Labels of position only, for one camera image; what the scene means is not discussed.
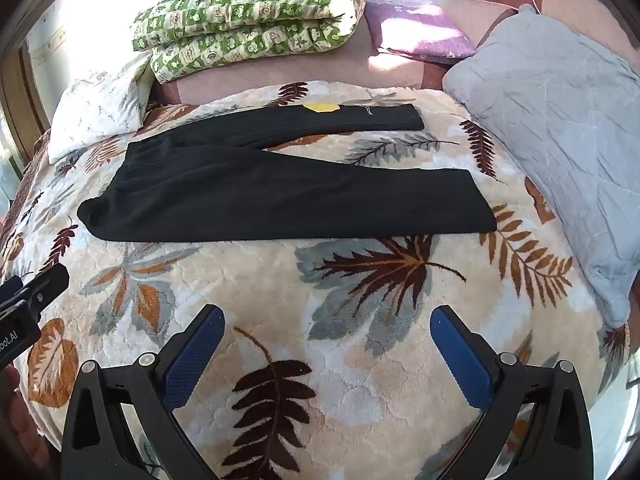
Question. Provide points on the leaf print fleece blanket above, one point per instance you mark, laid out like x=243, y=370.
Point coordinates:
x=350, y=360

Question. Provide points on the person's left hand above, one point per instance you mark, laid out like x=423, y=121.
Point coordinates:
x=20, y=410

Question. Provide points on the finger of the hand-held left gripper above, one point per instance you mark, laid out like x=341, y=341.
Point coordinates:
x=50, y=282

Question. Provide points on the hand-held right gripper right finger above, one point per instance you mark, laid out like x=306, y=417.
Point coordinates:
x=460, y=360

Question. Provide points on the black pants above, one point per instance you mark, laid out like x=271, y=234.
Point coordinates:
x=275, y=195

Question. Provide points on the wooden window frame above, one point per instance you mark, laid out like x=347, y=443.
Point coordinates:
x=22, y=90

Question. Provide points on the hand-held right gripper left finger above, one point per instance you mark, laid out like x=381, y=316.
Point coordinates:
x=195, y=355

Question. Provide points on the white floral pillow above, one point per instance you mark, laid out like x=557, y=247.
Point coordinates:
x=95, y=105

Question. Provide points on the green floral pillow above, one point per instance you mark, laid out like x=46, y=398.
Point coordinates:
x=240, y=20

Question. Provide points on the grey quilted blanket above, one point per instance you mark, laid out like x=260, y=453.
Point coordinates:
x=560, y=125

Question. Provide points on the purple pillow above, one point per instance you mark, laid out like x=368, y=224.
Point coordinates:
x=415, y=30

